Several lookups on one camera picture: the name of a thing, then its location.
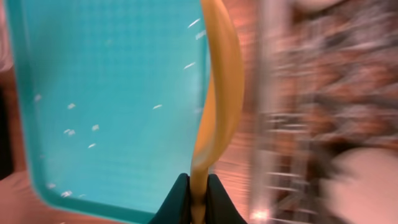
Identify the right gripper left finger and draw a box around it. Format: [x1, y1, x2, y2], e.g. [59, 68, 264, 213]
[148, 173, 190, 224]

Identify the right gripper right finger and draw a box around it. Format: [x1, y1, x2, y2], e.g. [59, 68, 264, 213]
[205, 174, 247, 224]

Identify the white paper cup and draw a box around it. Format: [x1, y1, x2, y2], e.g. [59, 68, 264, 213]
[320, 148, 397, 224]

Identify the yellow plastic spoon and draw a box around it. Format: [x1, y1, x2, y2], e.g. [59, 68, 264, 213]
[190, 0, 244, 223]

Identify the grey dishwasher rack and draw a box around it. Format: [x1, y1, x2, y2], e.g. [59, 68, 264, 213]
[249, 0, 397, 223]

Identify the teal serving tray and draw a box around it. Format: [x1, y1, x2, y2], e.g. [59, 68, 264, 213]
[4, 0, 210, 223]

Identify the black plastic tray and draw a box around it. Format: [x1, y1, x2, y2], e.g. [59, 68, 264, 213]
[0, 91, 14, 180]

